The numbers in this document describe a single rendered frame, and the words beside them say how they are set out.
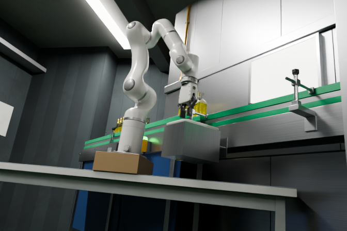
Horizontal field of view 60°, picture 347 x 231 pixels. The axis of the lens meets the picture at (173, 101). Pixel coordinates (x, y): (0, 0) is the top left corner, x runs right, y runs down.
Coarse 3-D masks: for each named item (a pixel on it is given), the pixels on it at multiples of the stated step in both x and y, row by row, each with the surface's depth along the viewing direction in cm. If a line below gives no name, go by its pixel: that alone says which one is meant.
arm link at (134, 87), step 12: (132, 24) 173; (132, 36) 173; (144, 36) 178; (132, 48) 175; (144, 48) 173; (132, 60) 172; (144, 60) 170; (132, 72) 164; (144, 72) 166; (132, 84) 156; (144, 84) 161; (132, 96) 158; (144, 96) 162
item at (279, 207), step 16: (0, 176) 162; (16, 176) 160; (32, 176) 157; (48, 176) 155; (64, 176) 153; (112, 192) 144; (128, 192) 142; (144, 192) 141; (160, 192) 139; (176, 192) 137; (192, 192) 135; (208, 192) 134; (224, 192) 132; (256, 208) 127; (272, 208) 126
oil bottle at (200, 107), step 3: (201, 99) 185; (198, 102) 184; (201, 102) 183; (204, 102) 184; (195, 105) 186; (198, 105) 183; (201, 105) 182; (204, 105) 184; (195, 108) 185; (198, 108) 182; (201, 108) 182; (204, 108) 183; (195, 111) 184; (198, 111) 181; (201, 111) 181; (204, 111) 183; (195, 114) 183
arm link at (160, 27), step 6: (156, 24) 174; (162, 24) 172; (168, 24) 171; (156, 30) 175; (162, 30) 171; (168, 30) 168; (150, 36) 183; (156, 36) 178; (162, 36) 171; (150, 42) 184; (156, 42) 184
